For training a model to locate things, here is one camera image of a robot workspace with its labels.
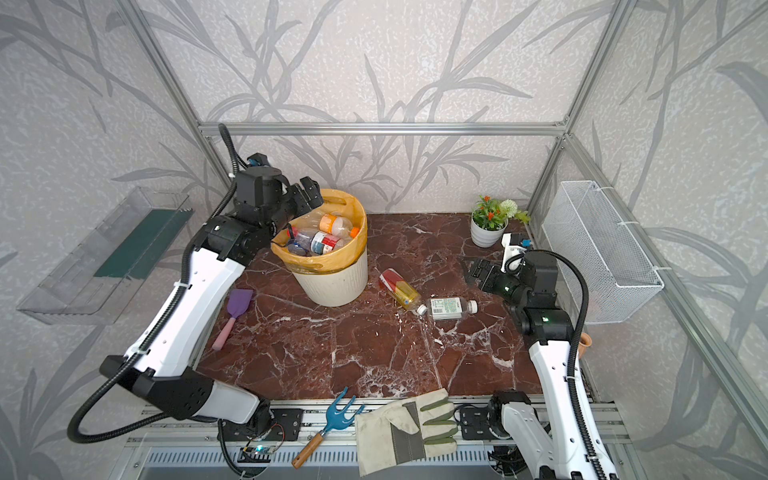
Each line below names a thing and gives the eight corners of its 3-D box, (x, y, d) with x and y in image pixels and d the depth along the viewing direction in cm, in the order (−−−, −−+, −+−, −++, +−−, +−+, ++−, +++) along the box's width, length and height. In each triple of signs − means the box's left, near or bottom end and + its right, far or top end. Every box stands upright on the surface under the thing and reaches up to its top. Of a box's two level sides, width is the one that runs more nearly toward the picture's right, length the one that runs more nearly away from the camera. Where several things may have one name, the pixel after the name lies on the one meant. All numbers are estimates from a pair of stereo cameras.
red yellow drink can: (377, 287, 102) (376, 277, 97) (390, 277, 105) (389, 266, 100) (408, 315, 95) (408, 305, 90) (420, 303, 98) (421, 293, 93)
